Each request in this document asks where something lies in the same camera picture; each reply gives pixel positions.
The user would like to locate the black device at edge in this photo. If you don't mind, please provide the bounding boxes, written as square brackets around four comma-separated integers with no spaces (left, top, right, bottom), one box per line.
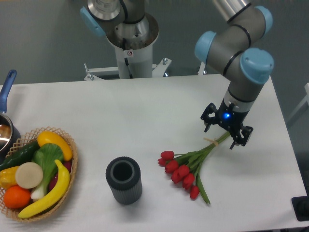
[291,196,309,221]

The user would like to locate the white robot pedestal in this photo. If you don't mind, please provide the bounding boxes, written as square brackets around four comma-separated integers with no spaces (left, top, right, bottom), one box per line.
[80,7,172,79]

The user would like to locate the white frame at right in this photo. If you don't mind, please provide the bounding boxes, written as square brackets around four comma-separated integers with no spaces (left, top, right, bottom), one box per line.
[286,83,309,127]

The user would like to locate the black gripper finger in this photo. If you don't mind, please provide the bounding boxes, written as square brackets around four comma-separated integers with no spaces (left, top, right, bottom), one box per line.
[200,103,220,132]
[229,126,253,150]

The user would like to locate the beige round slice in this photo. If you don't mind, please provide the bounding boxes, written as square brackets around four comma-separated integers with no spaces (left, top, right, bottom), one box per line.
[15,162,43,189]

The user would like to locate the woven wicker basket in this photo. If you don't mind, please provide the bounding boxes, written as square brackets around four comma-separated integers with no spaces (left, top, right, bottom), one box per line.
[0,127,78,222]

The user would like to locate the green bok choy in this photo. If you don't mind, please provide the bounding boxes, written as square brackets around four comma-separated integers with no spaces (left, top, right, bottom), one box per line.
[31,143,64,201]

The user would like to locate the red vegetable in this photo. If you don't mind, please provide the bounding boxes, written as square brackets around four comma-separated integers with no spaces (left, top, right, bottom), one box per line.
[48,161,72,192]

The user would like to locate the green cucumber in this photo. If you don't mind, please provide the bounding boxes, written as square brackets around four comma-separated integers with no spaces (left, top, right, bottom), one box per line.
[0,140,40,171]

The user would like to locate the blue handled saucepan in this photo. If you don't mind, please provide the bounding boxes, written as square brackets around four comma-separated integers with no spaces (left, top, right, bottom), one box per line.
[0,70,21,164]

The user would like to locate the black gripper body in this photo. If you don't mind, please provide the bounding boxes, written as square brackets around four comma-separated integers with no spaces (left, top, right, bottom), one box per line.
[216,98,252,133]

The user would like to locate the yellow bell pepper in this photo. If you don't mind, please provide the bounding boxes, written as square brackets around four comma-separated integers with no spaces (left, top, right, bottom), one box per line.
[0,166,19,189]

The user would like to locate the red tulip bouquet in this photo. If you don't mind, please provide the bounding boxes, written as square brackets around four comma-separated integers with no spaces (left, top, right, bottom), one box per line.
[157,132,230,205]

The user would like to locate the orange fruit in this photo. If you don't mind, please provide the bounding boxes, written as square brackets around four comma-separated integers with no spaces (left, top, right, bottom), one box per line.
[3,185,30,209]

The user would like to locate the dark grey ribbed vase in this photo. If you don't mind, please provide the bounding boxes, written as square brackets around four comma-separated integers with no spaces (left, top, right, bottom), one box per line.
[105,157,143,205]

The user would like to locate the yellow banana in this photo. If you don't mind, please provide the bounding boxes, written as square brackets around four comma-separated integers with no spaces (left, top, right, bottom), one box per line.
[18,160,70,219]

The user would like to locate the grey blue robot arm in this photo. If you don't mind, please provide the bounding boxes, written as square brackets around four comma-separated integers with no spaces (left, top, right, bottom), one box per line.
[80,0,274,146]

